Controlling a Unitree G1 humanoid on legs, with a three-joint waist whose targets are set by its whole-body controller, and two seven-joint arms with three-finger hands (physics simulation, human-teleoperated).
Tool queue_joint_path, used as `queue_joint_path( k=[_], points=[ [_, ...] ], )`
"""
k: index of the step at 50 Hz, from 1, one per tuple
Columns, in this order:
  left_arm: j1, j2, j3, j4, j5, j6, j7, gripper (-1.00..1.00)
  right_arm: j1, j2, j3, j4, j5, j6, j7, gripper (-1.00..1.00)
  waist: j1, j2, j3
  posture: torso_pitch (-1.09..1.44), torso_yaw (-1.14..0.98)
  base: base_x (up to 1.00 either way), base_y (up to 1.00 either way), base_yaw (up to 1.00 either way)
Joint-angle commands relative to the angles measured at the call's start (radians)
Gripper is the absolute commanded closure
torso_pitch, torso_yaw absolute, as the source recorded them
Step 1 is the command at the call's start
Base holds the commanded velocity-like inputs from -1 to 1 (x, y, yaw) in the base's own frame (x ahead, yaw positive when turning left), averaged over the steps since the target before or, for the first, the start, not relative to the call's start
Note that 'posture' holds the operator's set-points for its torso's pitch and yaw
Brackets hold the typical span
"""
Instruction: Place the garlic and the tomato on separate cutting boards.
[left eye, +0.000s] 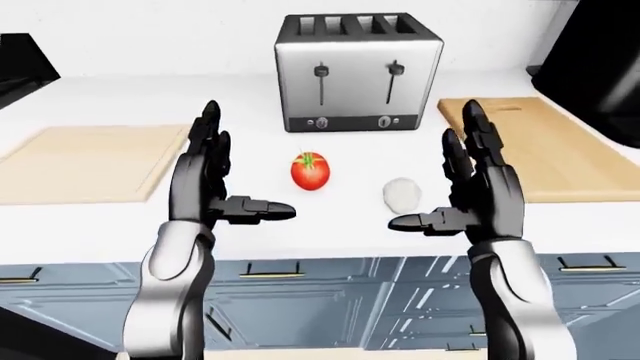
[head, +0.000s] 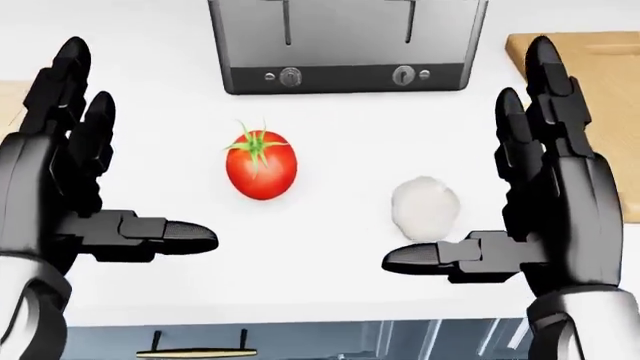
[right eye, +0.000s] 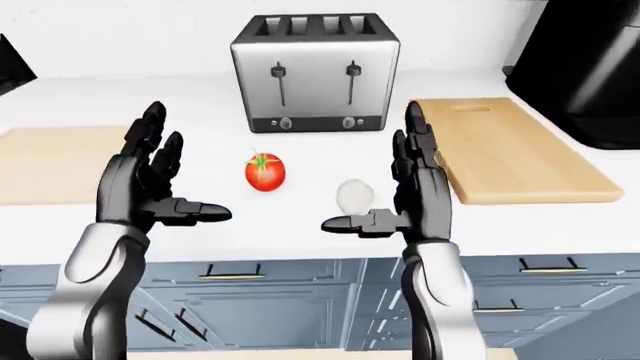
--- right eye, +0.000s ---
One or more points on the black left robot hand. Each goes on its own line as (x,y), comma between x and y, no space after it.
(120,183)

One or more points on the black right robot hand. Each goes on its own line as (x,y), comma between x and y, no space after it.
(425,202)

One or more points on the pale wooden cutting board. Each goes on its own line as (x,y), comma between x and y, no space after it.
(55,165)

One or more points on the white garlic bulb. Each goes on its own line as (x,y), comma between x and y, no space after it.
(354,195)

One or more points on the red tomato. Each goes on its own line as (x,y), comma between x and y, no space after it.
(265,171)

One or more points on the blue-grey drawer front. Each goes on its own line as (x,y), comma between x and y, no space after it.
(240,273)
(550,268)

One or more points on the black object at counter edge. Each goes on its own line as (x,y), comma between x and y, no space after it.
(14,63)

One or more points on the silver four-slot toaster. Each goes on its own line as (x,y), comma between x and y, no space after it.
(315,75)

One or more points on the blue-grey cabinet door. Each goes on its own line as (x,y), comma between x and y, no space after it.
(240,318)

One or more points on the black kitchen appliance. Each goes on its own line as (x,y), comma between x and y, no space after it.
(575,71)

